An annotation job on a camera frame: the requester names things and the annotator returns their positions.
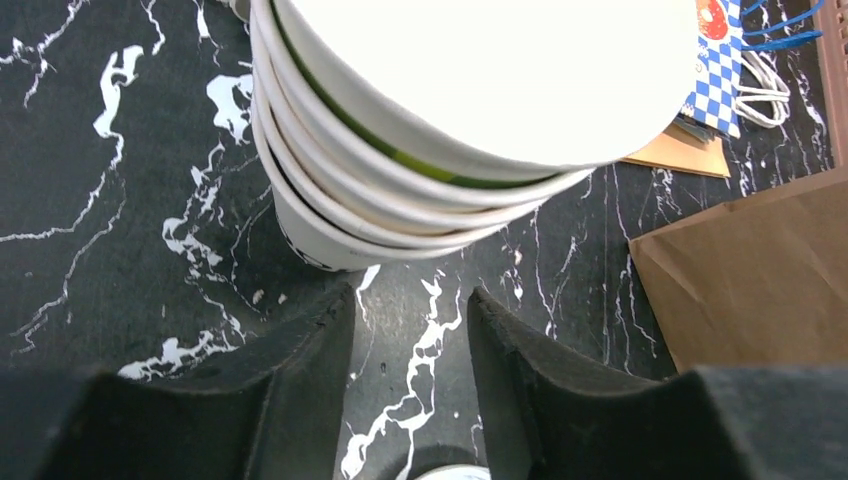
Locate stack of white lids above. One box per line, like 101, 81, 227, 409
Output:
232, 1, 699, 271

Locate white and blue cables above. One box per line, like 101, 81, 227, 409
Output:
726, 0, 830, 130

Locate checkered paper sheet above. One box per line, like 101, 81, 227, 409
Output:
680, 0, 743, 138

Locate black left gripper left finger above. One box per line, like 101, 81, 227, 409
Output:
1, 285, 356, 479

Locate brown paper bag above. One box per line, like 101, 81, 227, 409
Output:
629, 167, 847, 371

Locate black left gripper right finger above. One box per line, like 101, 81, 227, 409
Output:
467, 288, 847, 479

